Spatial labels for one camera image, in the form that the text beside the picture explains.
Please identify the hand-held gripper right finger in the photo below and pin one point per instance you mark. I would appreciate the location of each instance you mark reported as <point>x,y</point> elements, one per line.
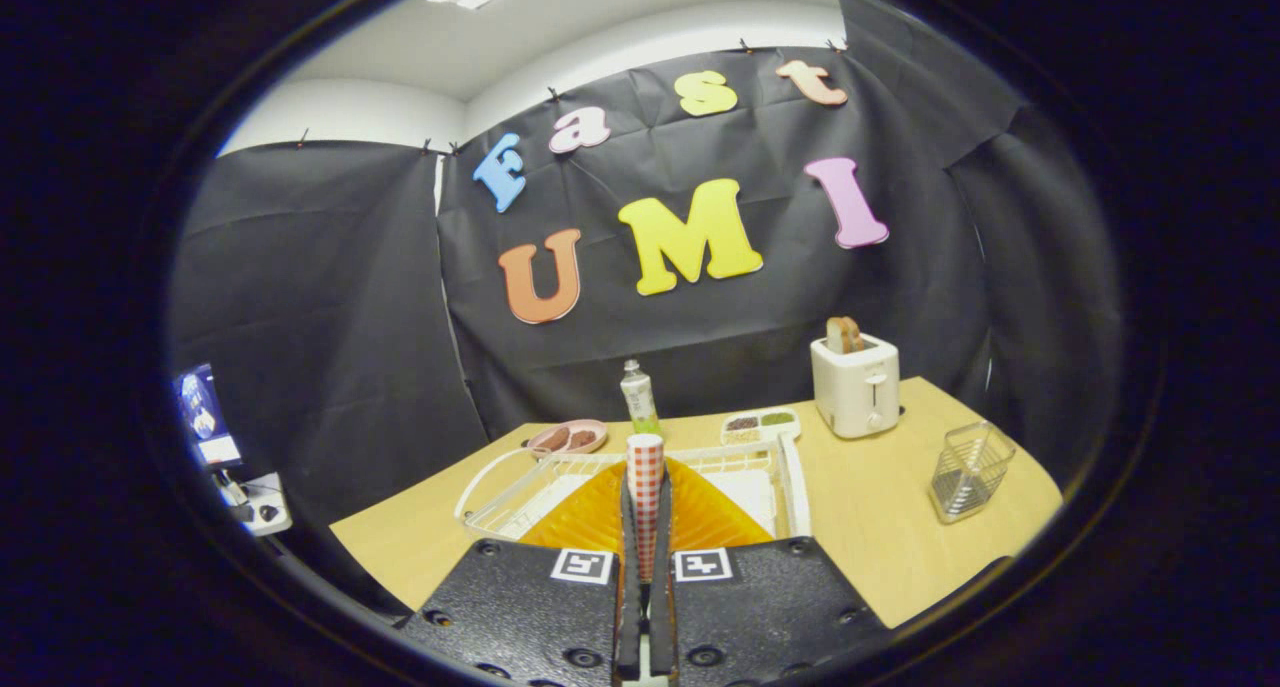
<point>770,612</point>

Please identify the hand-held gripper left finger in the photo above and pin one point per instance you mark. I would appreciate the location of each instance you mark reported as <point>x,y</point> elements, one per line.
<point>520,617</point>

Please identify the small pink plate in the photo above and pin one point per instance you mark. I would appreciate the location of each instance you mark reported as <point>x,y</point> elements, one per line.
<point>590,427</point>

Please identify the white divided tray with grains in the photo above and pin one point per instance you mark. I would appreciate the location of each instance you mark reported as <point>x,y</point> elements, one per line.
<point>760,432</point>

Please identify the white toaster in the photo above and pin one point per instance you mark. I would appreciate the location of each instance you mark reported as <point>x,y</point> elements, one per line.
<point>855,392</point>

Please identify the clear bottle with green liquid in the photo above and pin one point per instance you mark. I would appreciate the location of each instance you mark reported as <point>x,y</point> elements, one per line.
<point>640,402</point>

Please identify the black backdrop cloth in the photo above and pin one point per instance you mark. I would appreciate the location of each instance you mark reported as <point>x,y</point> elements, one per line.
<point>700,347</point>

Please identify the white side desk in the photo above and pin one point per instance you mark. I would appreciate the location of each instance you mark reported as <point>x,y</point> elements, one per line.
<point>275,492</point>

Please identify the toast slice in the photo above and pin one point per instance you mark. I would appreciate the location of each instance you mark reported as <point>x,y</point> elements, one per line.
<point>836,335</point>
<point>855,334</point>

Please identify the computer monitor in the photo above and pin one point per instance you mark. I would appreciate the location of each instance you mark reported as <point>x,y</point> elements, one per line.
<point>205,417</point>

